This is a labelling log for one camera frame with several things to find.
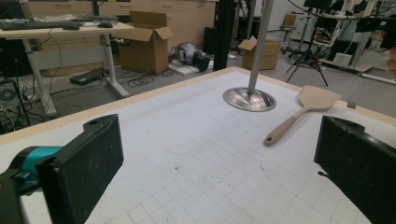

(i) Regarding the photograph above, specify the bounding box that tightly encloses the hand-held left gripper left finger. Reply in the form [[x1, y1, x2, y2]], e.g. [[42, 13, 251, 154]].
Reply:
[[36, 113, 125, 224]]

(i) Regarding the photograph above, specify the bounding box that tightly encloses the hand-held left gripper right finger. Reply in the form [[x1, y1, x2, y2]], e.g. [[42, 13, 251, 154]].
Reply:
[[313, 115, 396, 224]]

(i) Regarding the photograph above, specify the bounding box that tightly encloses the wooden spatula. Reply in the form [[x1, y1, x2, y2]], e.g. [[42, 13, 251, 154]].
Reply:
[[263, 85, 342, 147]]

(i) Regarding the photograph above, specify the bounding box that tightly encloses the black flat device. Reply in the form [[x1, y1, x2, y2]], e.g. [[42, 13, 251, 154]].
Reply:
[[69, 67, 110, 87]]

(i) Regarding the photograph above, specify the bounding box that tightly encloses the computer tower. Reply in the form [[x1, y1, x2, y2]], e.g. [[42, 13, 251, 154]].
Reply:
[[0, 77, 31, 134]]

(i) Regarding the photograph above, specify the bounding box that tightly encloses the white grid mat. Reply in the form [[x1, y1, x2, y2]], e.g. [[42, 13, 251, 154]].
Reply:
[[0, 70, 396, 224]]

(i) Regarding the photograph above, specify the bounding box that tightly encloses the white vented box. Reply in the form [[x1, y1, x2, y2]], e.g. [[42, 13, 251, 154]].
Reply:
[[332, 51, 353, 68]]

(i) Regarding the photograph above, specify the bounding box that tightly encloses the black tripod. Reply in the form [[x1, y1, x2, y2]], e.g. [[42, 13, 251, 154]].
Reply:
[[286, 15, 329, 88]]

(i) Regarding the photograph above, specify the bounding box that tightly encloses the metal pole stand with round base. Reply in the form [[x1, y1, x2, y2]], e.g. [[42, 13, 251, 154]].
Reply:
[[222, 0, 277, 113]]

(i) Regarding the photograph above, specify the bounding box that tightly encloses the large open cardboard box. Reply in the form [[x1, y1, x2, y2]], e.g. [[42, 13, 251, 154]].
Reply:
[[112, 10, 176, 76]]

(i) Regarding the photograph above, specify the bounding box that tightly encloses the white-legged desk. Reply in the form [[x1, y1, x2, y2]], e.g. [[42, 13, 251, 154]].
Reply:
[[0, 21, 135, 119]]

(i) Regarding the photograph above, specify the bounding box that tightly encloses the white flat box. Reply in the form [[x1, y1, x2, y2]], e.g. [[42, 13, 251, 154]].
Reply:
[[169, 60, 204, 77]]

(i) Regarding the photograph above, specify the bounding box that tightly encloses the small open cardboard box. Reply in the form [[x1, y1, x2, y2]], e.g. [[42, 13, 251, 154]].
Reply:
[[238, 35, 283, 71]]

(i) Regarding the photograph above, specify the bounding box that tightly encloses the black keyboard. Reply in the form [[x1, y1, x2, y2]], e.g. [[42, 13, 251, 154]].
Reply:
[[0, 20, 82, 32]]

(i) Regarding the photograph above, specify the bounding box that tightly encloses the grey and black backpack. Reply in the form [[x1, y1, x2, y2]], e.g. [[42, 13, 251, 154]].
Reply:
[[169, 41, 212, 73]]

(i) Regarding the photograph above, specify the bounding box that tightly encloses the black metal column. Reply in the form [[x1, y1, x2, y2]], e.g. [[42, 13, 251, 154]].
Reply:
[[212, 0, 241, 72]]

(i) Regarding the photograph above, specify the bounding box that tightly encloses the coiled black cable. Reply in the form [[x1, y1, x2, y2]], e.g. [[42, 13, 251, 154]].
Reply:
[[125, 69, 176, 89]]

